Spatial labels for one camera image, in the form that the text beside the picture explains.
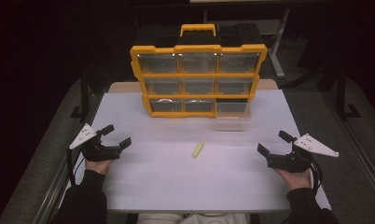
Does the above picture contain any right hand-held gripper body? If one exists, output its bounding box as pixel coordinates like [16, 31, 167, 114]
[266, 133, 340, 174]

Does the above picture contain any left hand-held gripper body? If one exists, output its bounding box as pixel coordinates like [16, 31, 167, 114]
[68, 123, 123, 162]

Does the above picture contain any clear plastic drawer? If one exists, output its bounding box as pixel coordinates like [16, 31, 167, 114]
[214, 101, 253, 133]

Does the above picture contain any small yellow stick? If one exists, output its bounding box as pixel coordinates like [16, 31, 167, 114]
[191, 142, 206, 159]

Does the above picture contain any person's left hand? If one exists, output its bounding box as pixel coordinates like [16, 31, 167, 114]
[84, 159, 115, 175]

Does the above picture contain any person's right hand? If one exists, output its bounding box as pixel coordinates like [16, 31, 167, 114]
[273, 168, 313, 191]

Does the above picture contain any black metal stand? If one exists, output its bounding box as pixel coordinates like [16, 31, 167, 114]
[335, 64, 363, 121]
[69, 76, 95, 123]

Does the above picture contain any beige wooden board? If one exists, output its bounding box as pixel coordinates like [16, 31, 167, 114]
[108, 78, 280, 94]

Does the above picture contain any white metal stand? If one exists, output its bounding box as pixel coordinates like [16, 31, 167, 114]
[264, 7, 292, 79]

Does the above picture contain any grid of clear drawers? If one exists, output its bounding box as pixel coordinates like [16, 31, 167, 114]
[136, 51, 261, 114]

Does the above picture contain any yellow and black organizer cabinet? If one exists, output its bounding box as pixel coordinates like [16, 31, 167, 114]
[129, 22, 269, 119]

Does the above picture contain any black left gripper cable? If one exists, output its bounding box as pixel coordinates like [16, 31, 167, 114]
[66, 147, 85, 187]

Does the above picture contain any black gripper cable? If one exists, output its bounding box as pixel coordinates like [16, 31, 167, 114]
[66, 147, 85, 187]
[309, 158, 325, 196]

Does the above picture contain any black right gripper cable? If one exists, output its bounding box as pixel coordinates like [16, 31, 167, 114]
[309, 158, 325, 196]

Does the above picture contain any aluminium rail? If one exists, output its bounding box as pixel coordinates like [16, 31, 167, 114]
[342, 122, 375, 202]
[35, 148, 84, 224]

